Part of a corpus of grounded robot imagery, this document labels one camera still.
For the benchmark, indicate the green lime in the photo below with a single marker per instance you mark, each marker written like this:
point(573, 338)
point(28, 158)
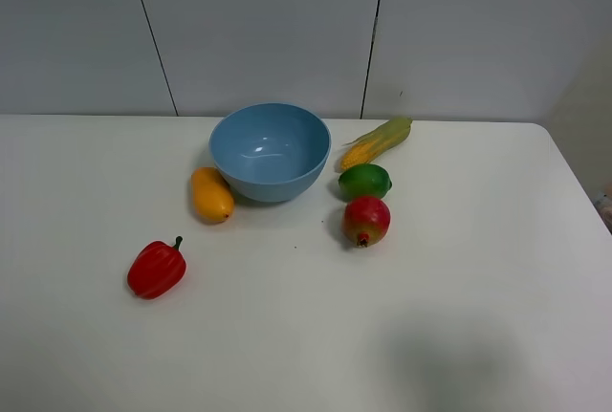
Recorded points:
point(365, 179)

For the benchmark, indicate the red pomegranate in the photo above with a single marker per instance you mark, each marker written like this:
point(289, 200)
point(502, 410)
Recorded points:
point(365, 221)

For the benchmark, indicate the blue plastic bowl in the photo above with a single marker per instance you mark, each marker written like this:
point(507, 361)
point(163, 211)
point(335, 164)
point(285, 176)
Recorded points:
point(272, 152)

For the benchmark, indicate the corn cob with husk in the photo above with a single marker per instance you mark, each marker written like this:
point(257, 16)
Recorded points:
point(368, 147)

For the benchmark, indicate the yellow mango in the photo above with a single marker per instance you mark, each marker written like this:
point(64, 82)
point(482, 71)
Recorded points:
point(211, 195)

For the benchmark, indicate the red bell pepper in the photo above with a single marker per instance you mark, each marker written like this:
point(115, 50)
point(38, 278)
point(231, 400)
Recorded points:
point(156, 269)

